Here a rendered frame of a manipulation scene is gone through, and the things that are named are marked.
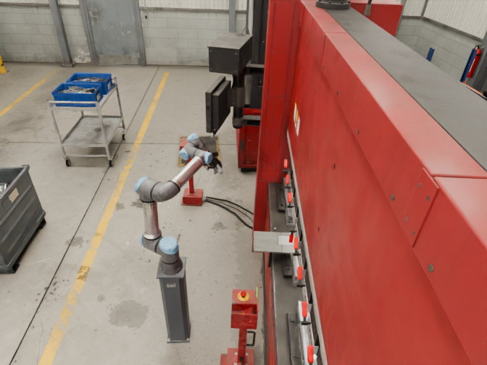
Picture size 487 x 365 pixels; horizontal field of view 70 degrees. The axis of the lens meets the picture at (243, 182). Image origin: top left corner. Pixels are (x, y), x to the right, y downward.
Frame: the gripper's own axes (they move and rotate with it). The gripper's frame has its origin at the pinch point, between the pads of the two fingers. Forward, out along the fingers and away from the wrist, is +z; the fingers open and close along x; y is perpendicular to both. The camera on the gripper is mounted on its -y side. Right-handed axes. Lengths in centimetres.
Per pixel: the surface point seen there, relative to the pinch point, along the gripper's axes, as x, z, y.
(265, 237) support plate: 24, 38, 36
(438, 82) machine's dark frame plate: 144, -44, 84
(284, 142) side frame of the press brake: 31, 20, -49
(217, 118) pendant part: -12, -21, -55
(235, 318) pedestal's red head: 9, 50, 86
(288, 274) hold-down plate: 36, 56, 55
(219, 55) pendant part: 19, -62, -59
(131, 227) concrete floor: -166, 36, -27
